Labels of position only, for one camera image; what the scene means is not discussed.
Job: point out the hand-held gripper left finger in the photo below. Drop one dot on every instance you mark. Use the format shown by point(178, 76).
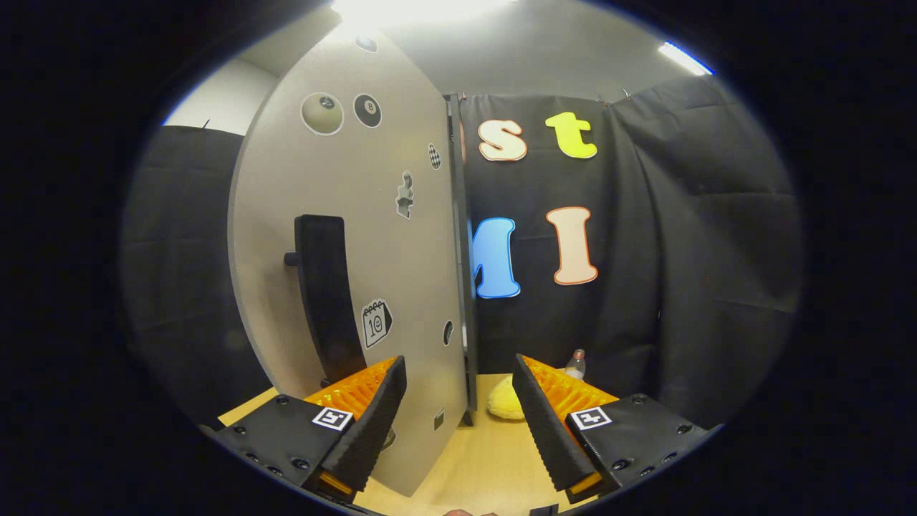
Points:
point(376, 423)

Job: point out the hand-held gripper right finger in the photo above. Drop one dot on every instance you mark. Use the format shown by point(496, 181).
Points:
point(544, 423)

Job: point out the beige shoe cabinet door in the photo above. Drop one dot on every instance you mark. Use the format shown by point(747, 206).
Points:
point(401, 272)

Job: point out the dark grey shoe cabinet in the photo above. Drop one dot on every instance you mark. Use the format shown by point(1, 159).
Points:
point(464, 179)

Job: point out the yellow cloth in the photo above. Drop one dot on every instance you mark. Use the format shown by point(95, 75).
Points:
point(505, 401)

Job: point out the clear plastic bottle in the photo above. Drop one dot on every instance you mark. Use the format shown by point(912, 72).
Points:
point(575, 367)

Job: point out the black backdrop cloth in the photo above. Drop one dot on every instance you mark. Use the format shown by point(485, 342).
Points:
point(680, 251)

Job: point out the long ceiling strip light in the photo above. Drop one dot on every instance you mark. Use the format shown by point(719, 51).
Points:
point(684, 57)

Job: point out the square ceiling light panel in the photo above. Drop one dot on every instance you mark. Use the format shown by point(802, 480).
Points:
point(415, 11)

